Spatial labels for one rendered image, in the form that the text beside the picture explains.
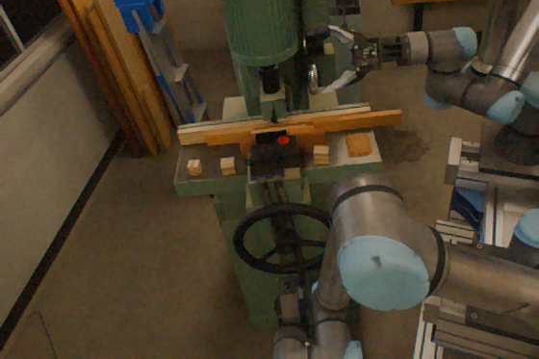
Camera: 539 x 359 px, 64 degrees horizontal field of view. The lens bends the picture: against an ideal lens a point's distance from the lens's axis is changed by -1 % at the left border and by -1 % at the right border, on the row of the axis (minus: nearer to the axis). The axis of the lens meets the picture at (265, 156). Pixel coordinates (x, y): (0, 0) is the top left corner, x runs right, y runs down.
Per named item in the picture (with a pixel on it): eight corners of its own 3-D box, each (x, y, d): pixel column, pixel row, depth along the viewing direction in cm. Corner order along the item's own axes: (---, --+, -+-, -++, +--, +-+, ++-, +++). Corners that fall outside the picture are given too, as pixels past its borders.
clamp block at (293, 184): (250, 207, 119) (245, 184, 113) (251, 173, 129) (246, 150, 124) (305, 201, 118) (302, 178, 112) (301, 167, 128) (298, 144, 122)
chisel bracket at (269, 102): (264, 125, 127) (259, 101, 122) (263, 98, 138) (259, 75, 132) (289, 122, 127) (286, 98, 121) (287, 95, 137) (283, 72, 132)
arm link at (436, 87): (456, 120, 102) (464, 81, 95) (415, 104, 109) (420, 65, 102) (474, 106, 106) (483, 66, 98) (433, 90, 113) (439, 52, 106)
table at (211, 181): (173, 222, 123) (166, 208, 119) (186, 152, 146) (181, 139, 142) (390, 200, 118) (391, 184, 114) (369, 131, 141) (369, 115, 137)
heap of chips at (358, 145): (348, 158, 124) (348, 152, 123) (344, 136, 132) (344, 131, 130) (373, 155, 123) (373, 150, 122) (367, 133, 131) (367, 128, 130)
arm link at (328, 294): (329, 138, 74) (300, 294, 106) (337, 183, 65) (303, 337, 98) (397, 140, 74) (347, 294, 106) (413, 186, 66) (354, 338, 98)
